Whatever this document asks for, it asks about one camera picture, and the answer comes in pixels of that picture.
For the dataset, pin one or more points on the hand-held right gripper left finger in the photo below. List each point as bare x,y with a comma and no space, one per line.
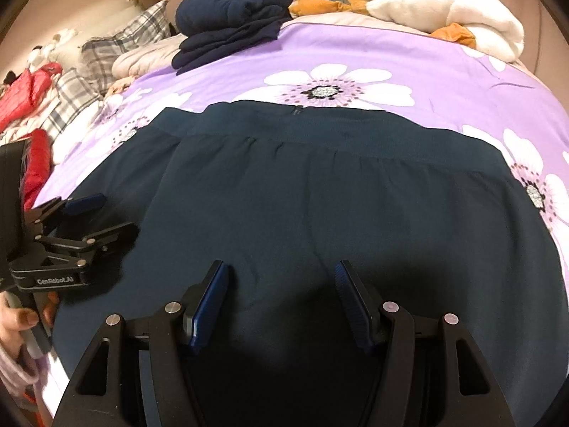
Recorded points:
206,307

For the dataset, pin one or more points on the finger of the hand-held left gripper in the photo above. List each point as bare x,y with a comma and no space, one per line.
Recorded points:
111,235
84,202

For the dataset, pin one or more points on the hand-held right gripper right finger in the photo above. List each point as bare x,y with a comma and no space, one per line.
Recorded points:
353,307

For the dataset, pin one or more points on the dark navy jacket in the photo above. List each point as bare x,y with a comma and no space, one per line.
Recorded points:
311,195

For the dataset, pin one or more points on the person's left forearm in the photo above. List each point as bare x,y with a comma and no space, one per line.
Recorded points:
15,373

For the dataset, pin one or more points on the person's left hand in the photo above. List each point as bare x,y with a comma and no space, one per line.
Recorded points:
15,320

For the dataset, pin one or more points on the red down jacket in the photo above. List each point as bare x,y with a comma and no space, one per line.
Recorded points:
40,164
26,93

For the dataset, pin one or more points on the plaid blanket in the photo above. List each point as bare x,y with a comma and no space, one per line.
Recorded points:
71,102

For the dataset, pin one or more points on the white stuffed toy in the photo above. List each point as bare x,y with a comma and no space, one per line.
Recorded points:
58,49

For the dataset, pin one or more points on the pink quilt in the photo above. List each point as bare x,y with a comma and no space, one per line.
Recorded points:
142,62

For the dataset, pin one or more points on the plaid pillow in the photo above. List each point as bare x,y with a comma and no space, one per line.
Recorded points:
129,35

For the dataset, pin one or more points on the flat folded navy garment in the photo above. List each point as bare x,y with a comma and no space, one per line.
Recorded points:
222,46

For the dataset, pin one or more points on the purple floral bedsheet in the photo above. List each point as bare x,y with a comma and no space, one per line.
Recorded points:
400,62

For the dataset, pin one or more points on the white plush toy orange feet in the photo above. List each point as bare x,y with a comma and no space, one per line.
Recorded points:
444,9

